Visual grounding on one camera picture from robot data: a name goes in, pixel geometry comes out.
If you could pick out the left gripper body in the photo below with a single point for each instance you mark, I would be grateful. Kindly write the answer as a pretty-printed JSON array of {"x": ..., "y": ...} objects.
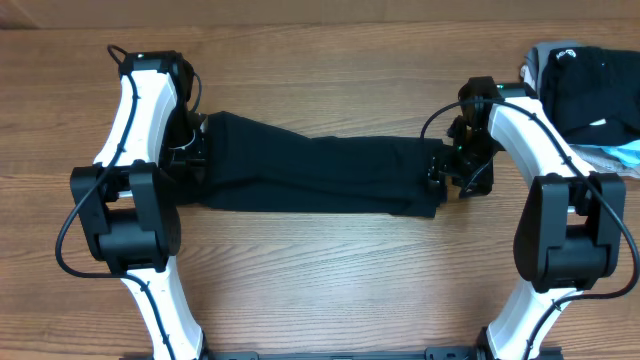
[{"x": 183, "y": 146}]

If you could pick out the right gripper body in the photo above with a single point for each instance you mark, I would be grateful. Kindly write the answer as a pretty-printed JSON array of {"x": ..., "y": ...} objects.
[{"x": 470, "y": 163}]

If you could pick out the black t-shirt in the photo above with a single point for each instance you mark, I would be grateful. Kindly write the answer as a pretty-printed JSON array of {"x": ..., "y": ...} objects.
[{"x": 255, "y": 167}]

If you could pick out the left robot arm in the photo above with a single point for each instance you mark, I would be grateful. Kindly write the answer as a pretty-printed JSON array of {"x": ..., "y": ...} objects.
[{"x": 125, "y": 201}]

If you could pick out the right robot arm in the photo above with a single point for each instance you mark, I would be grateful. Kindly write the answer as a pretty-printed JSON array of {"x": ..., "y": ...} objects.
[{"x": 570, "y": 229}]

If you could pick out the grey folded garment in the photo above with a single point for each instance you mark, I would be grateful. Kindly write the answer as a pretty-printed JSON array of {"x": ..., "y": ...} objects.
[{"x": 537, "y": 58}]

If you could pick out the light blue folded garment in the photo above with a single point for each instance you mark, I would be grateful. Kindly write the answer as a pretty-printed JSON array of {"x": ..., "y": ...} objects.
[{"x": 628, "y": 154}]

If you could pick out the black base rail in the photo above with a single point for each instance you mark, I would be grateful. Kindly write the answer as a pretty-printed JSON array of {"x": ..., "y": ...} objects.
[{"x": 340, "y": 356}]

